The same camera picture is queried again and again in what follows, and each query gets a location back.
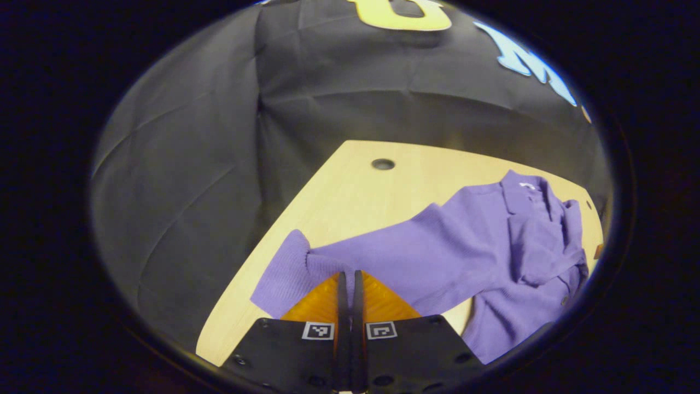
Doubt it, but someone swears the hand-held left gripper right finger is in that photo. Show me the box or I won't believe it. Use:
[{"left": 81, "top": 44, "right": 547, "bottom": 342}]
[{"left": 352, "top": 270, "right": 485, "bottom": 393}]

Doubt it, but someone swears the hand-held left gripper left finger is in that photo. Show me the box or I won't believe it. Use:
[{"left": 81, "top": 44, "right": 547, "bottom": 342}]
[{"left": 219, "top": 271, "right": 351, "bottom": 392}]

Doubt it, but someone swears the purple ribbed button cardigan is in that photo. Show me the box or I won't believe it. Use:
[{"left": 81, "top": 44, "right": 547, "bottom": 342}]
[{"left": 250, "top": 170, "right": 590, "bottom": 366}]

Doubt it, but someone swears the black backdrop cloth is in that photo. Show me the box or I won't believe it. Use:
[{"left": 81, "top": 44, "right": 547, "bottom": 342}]
[{"left": 90, "top": 0, "right": 610, "bottom": 351}]

